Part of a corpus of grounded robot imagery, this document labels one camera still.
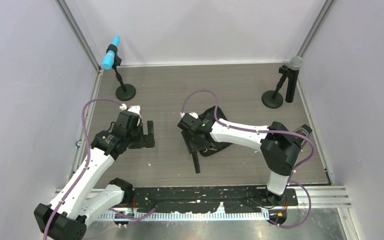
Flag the black zip tool case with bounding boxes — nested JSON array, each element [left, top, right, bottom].
[[182, 105, 236, 159]]

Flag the black hair comb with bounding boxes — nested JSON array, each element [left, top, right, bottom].
[[191, 151, 201, 174]]

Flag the silver thinning scissors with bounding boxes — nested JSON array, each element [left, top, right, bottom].
[[201, 143, 217, 154]]

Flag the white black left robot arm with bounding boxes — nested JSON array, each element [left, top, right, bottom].
[[34, 105, 155, 240]]

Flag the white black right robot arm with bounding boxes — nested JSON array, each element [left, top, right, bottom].
[[177, 112, 305, 205]]

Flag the black left microphone stand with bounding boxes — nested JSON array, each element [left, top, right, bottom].
[[112, 56, 137, 101]]

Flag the black microphone stand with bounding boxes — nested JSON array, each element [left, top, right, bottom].
[[261, 65, 292, 109], [112, 56, 137, 101]]

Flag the blue microphone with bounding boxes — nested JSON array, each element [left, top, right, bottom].
[[102, 35, 122, 70]]

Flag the black right microphone stand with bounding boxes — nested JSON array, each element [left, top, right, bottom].
[[261, 65, 292, 109]]

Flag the clear black box device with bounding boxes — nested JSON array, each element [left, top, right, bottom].
[[294, 124, 313, 149]]

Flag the black silver microphone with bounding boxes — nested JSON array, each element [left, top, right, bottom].
[[285, 56, 303, 103]]

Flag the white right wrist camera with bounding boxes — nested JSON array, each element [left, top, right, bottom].
[[180, 112, 199, 119]]

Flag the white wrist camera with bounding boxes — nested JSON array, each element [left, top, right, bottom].
[[180, 112, 199, 119], [119, 103, 142, 118]]

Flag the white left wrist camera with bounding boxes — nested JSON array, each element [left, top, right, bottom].
[[119, 103, 142, 118]]

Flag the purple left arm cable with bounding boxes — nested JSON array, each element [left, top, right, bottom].
[[41, 97, 157, 240]]

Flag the black mounting base plate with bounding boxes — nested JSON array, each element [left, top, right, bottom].
[[125, 185, 298, 214]]

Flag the aluminium frame rail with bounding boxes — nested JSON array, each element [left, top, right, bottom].
[[49, 185, 353, 222]]

